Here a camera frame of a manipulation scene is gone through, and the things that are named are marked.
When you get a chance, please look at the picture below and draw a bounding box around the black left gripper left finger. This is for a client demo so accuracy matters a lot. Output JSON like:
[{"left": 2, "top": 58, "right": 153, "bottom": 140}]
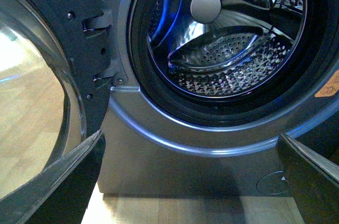
[{"left": 1, "top": 130, "right": 106, "bottom": 223}]

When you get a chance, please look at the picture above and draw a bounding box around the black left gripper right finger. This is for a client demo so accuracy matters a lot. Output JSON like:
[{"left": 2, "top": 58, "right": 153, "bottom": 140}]
[{"left": 276, "top": 134, "right": 338, "bottom": 223}]

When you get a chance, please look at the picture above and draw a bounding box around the washing machine door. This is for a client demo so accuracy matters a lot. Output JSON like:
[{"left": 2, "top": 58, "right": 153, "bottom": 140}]
[{"left": 1, "top": 0, "right": 111, "bottom": 198}]

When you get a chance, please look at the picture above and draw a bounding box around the grey front-load washing machine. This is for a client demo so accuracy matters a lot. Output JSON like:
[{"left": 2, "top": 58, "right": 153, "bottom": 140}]
[{"left": 98, "top": 0, "right": 338, "bottom": 197}]

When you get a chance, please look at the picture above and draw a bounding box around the yellow warning sticker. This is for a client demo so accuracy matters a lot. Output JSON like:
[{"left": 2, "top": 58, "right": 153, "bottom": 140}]
[{"left": 315, "top": 70, "right": 339, "bottom": 97}]

